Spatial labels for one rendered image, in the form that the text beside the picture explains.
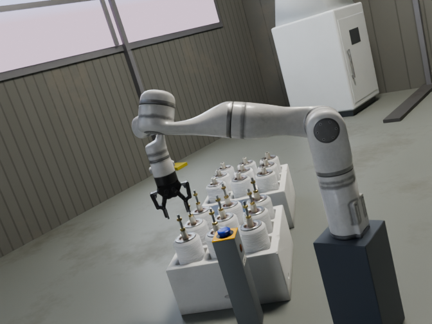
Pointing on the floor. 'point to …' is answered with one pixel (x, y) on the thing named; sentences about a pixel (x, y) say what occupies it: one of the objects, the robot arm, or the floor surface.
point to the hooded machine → (325, 54)
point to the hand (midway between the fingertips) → (177, 211)
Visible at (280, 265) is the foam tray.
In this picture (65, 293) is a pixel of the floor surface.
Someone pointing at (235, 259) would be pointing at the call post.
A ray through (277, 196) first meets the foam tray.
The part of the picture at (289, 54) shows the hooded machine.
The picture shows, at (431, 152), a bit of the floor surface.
